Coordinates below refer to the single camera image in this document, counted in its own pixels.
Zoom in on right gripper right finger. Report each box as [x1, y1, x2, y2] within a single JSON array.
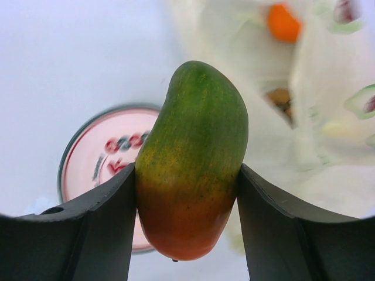
[[237, 165, 374, 281]]

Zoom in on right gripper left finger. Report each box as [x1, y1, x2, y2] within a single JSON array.
[[1, 165, 136, 280]]

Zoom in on white plate red characters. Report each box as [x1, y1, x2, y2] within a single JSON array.
[[57, 102, 162, 255]]

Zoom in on green orange fake mango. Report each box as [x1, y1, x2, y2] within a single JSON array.
[[135, 61, 248, 261]]

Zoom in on pale yellow plastic bag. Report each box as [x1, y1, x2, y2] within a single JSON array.
[[166, 0, 375, 255]]

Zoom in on orange fake fruit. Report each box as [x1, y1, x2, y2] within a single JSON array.
[[267, 2, 302, 43]]

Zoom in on brown fake longan bunch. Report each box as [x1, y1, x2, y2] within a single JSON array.
[[266, 88, 293, 124]]

